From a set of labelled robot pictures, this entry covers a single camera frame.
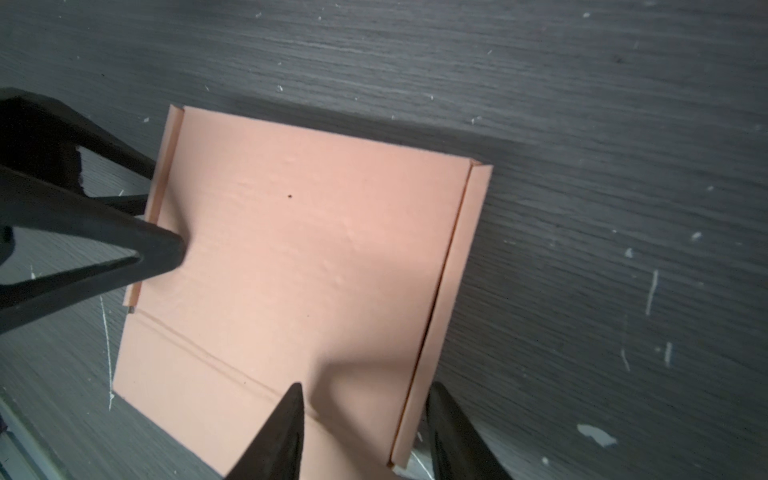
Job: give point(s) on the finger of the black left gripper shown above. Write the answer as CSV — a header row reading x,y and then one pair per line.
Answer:
x,y
42,171
157,251

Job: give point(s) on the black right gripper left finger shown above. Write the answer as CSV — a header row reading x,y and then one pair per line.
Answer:
x,y
276,451

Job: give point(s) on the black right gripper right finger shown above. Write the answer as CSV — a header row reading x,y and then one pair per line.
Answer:
x,y
457,449

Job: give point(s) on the orange cardboard box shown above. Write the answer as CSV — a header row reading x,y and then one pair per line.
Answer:
x,y
313,258

